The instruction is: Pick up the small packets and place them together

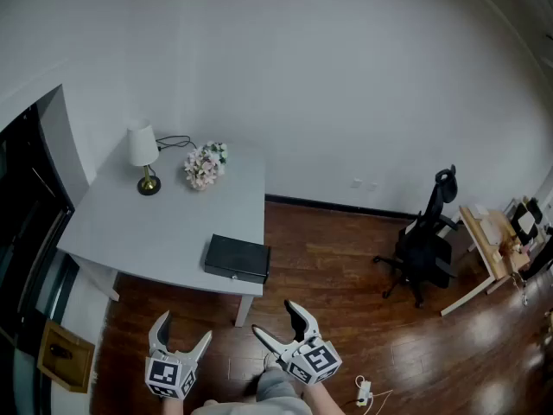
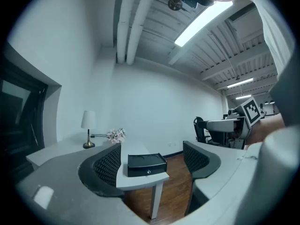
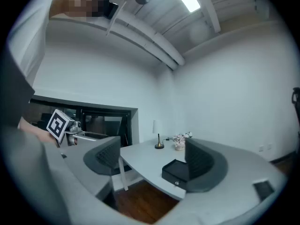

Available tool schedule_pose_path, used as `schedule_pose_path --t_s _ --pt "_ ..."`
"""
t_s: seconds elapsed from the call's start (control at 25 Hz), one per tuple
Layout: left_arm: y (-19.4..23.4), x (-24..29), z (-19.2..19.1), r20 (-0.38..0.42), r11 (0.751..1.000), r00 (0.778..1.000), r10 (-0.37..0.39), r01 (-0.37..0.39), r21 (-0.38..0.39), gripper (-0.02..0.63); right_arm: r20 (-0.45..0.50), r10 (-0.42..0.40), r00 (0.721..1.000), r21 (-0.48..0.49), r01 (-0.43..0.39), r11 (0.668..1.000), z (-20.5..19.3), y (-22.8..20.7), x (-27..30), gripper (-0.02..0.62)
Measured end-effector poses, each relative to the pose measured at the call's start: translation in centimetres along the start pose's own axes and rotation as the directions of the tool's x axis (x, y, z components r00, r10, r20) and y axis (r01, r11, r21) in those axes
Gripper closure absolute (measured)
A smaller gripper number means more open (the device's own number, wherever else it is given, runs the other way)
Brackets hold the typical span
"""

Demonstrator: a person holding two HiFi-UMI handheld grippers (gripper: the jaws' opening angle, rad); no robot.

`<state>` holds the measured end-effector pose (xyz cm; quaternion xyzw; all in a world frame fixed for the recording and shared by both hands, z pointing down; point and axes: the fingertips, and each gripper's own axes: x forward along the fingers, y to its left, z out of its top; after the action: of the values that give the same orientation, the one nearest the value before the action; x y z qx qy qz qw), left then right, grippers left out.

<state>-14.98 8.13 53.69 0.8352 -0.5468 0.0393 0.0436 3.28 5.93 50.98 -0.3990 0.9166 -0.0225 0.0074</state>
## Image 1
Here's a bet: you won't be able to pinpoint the light wooden desk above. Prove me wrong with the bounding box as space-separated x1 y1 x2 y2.
440 205 532 317

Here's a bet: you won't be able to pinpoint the black lamp cable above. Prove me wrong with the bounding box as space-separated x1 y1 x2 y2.
155 135 198 153

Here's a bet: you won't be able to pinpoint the pink and white flower bouquet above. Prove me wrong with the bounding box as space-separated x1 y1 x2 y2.
184 141 229 191

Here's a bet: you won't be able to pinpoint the black door frame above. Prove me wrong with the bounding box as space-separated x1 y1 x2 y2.
0 84 77 354

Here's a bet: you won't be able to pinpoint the person's right shoe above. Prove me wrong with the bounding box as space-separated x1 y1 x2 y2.
262 351 283 374

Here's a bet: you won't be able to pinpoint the black office chair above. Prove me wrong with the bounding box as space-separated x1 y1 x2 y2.
373 164 461 309

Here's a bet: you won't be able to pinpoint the grey table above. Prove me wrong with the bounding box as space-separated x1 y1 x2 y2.
56 138 267 328

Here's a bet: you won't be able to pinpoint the white power strip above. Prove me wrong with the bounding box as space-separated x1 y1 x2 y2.
354 374 373 405

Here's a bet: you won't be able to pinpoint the person's right forearm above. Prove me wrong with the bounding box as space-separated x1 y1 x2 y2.
302 381 346 415

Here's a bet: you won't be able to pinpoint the black chair with white cushion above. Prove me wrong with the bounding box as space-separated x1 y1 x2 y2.
509 196 543 246

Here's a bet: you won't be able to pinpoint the white keyboard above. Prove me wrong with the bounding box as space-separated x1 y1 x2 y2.
480 218 503 246

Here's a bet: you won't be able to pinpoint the black drawer box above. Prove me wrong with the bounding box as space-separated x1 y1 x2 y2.
203 233 271 285

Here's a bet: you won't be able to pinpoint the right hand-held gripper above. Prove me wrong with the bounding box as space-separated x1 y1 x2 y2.
252 299 342 386

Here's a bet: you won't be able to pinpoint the person's left forearm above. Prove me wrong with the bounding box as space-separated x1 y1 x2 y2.
162 398 191 415

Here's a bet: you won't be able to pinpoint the open wooden box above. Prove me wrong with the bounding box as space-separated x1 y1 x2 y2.
37 320 96 393

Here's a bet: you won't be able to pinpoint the black baseboard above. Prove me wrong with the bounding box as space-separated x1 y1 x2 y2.
264 193 423 220

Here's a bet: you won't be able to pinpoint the dried brown flowers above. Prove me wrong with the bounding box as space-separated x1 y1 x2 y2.
500 235 524 259

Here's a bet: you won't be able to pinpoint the person's grey shorts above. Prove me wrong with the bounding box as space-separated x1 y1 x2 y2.
189 367 313 415

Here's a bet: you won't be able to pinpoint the white shade brass table lamp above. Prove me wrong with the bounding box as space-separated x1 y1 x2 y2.
125 118 162 196

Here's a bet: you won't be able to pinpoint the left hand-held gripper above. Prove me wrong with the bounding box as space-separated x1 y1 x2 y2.
145 310 213 400

